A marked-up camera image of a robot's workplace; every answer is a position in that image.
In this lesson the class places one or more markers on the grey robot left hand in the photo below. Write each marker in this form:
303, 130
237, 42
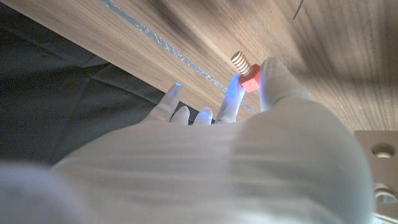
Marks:
387, 219

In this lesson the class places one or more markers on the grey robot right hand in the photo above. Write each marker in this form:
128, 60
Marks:
202, 174

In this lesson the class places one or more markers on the wooden block with holes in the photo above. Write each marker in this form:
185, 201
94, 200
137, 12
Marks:
385, 168

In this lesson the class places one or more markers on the red-headed wooden screw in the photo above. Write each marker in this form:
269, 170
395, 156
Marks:
250, 82

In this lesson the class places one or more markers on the large wooden board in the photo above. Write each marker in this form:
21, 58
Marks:
174, 51

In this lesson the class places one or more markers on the black backdrop curtain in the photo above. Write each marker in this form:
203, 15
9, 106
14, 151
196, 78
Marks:
62, 93

